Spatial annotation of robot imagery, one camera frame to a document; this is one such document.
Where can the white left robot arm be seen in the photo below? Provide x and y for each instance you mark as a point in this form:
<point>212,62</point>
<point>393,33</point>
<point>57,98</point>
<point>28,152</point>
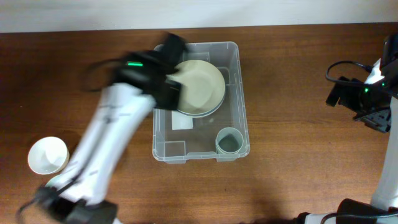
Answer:
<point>80,198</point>

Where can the clear plastic storage container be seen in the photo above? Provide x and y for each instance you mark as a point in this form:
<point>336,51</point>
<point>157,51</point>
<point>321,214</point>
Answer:
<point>179,146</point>

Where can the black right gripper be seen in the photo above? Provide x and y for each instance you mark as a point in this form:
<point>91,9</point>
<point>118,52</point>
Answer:
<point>346,99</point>

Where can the blue bowl plate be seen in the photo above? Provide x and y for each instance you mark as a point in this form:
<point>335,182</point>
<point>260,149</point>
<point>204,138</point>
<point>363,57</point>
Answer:
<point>206,109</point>

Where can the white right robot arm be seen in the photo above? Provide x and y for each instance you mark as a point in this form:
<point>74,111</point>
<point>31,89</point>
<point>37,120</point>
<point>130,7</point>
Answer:
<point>383,205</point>

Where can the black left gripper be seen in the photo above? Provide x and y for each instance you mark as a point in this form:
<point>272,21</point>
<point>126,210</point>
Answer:
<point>173,104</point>

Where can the white bowl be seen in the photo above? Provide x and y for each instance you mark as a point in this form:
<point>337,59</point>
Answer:
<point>48,155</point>

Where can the light green bowl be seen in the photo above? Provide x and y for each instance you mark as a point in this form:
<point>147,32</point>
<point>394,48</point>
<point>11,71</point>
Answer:
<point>54,181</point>

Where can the grey cup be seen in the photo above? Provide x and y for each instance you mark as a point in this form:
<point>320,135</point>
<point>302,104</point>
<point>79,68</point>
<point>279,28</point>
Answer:
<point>229,141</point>

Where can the white label in container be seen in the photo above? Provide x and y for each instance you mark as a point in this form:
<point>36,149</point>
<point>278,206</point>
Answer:
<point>181,121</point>

